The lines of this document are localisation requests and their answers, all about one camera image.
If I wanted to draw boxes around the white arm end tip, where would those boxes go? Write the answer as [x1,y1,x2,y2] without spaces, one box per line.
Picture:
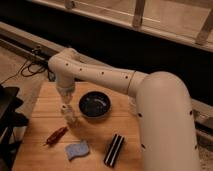
[57,87,74,104]

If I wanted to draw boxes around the small clear plastic bottle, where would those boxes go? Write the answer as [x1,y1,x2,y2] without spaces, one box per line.
[61,104,77,125]

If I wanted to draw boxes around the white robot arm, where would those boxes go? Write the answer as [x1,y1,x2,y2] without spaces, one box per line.
[48,48,201,171]

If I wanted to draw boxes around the dark blue bowl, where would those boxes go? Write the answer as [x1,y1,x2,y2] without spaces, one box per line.
[78,91,111,119]

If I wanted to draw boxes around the blue sponge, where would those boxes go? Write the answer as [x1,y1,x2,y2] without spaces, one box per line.
[65,140,90,161]

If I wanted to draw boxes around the black chair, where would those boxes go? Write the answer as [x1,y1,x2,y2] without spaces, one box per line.
[0,84,29,170]

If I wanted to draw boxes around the wooden table board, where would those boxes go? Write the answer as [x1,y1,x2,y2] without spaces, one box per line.
[12,82,142,171]

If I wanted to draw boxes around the clear plastic cup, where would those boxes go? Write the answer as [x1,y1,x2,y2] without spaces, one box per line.
[128,97,137,115]

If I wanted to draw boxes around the black white striped block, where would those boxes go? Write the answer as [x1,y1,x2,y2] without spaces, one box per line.
[104,134,124,167]

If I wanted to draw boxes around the black cable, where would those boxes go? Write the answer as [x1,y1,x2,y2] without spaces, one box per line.
[0,49,51,85]

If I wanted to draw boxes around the metal floor rail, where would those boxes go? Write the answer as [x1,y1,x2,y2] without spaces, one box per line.
[0,22,213,136]

